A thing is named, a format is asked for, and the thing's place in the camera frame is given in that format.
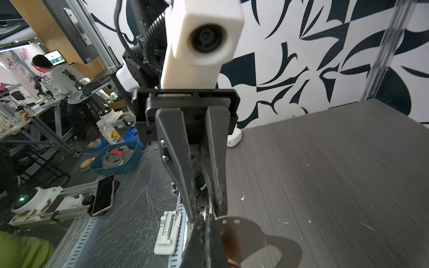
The white plastic hinge block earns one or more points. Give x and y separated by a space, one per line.
168 234

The perforated metal crescent plate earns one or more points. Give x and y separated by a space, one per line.
252 239

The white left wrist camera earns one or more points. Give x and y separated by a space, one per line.
202 36

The person in white shirt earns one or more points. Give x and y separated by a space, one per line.
67 79

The white desktop monitor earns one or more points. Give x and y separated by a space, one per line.
55 57

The white round alarm clock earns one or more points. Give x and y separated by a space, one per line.
234 138

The teal plastic bin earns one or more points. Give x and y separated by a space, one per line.
117 159

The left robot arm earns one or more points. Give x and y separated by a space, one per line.
144 62

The black smartphone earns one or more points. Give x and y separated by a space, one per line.
104 195

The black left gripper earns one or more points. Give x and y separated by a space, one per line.
175 132

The clear plastic drink bottle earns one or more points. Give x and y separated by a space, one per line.
110 134

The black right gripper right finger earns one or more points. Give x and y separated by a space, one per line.
215 255

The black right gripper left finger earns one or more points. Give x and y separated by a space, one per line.
193 255

